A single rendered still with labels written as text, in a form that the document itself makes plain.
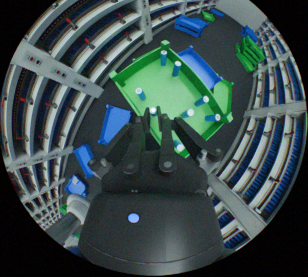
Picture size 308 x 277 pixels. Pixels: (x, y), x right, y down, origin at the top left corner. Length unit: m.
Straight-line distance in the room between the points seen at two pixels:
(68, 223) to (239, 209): 0.89
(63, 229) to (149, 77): 0.80
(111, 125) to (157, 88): 0.56
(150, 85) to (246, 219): 0.77
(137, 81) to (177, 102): 0.14
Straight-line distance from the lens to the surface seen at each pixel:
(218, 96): 0.88
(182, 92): 0.30
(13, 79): 0.60
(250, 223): 0.65
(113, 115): 0.77
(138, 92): 0.23
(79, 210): 0.70
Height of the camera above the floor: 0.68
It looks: 86 degrees down
